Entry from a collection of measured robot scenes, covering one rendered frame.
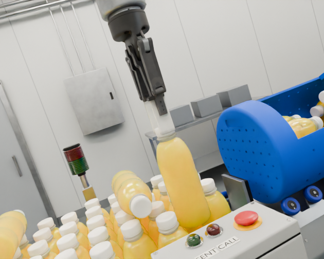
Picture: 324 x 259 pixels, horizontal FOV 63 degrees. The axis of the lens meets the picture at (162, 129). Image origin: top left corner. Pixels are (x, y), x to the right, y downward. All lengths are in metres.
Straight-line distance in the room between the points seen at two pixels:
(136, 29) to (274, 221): 0.39
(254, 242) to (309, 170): 0.37
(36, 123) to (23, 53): 0.98
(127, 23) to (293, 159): 0.47
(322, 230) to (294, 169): 0.19
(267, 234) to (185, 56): 3.94
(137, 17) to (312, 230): 0.64
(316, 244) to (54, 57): 3.82
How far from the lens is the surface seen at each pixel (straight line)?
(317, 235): 0.81
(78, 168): 0.98
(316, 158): 0.74
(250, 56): 4.69
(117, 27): 0.52
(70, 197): 4.21
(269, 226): 0.43
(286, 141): 0.68
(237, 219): 0.44
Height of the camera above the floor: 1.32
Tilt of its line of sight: 7 degrees down
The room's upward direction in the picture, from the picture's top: 19 degrees counter-clockwise
